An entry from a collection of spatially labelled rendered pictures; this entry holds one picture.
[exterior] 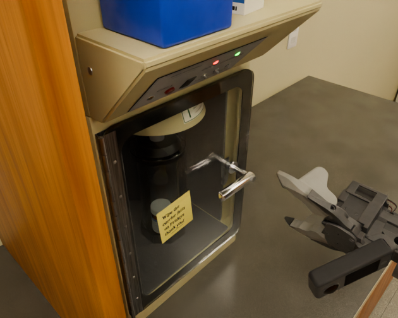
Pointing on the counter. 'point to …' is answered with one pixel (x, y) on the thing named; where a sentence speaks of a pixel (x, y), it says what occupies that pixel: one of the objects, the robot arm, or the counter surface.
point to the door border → (122, 218)
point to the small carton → (246, 6)
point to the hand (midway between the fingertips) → (278, 200)
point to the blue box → (166, 19)
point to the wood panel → (45, 161)
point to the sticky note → (175, 216)
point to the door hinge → (113, 214)
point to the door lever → (236, 182)
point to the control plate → (160, 86)
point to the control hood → (174, 54)
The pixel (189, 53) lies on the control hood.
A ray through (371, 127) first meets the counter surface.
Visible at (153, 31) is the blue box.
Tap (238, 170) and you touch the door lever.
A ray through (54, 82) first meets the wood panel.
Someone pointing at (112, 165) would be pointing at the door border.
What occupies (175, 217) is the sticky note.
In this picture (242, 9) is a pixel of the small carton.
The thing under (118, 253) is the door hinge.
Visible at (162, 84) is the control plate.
